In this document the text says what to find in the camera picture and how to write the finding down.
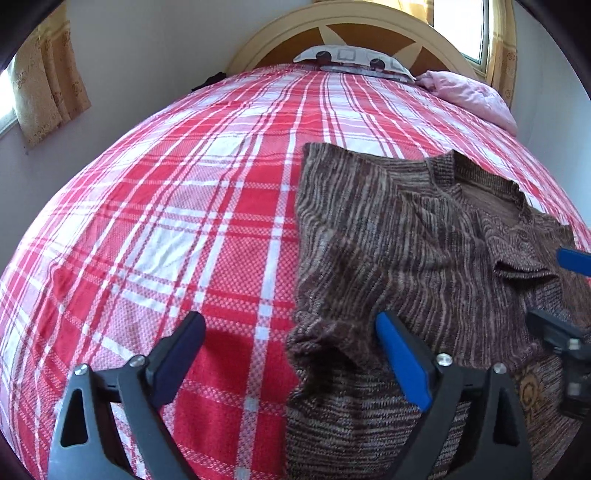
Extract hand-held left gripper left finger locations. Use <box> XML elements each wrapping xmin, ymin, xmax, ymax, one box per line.
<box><xmin>46</xmin><ymin>310</ymin><xmax>207</xmax><ymax>480</ymax></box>

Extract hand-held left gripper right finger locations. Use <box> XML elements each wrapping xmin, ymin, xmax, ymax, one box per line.
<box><xmin>375</xmin><ymin>310</ymin><xmax>541</xmax><ymax>480</ymax></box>

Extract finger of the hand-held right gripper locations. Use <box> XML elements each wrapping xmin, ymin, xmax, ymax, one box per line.
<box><xmin>526</xmin><ymin>309</ymin><xmax>591</xmax><ymax>414</ymax></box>
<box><xmin>556</xmin><ymin>248</ymin><xmax>591</xmax><ymax>278</ymax></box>

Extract brown striped knit sweater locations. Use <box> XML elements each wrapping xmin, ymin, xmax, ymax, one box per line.
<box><xmin>284</xmin><ymin>142</ymin><xmax>591</xmax><ymax>480</ymax></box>

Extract red plaid bed sheet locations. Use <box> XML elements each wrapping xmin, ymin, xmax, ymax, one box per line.
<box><xmin>0</xmin><ymin>62</ymin><xmax>591</xmax><ymax>480</ymax></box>

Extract pink pillow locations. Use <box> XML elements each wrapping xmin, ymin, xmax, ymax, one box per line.
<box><xmin>417</xmin><ymin>70</ymin><xmax>518</xmax><ymax>136</ymax></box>

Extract bright window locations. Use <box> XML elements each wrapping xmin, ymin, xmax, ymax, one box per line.
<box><xmin>434</xmin><ymin>0</ymin><xmax>491</xmax><ymax>70</ymax></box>
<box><xmin>0</xmin><ymin>65</ymin><xmax>20</xmax><ymax>139</ymax></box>

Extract dark cloth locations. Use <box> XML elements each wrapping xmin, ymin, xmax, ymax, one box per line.
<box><xmin>191</xmin><ymin>71</ymin><xmax>227</xmax><ymax>92</ymax></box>

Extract dark patterned pillow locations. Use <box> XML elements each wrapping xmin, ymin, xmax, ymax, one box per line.
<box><xmin>321</xmin><ymin>65</ymin><xmax>409</xmax><ymax>83</ymax></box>

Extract white patterned pillow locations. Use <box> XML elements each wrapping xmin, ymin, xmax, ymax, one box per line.
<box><xmin>294</xmin><ymin>45</ymin><xmax>416</xmax><ymax>83</ymax></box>

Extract cream and brown headboard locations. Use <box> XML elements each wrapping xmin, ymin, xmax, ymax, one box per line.
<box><xmin>227</xmin><ymin>2</ymin><xmax>478</xmax><ymax>86</ymax></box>

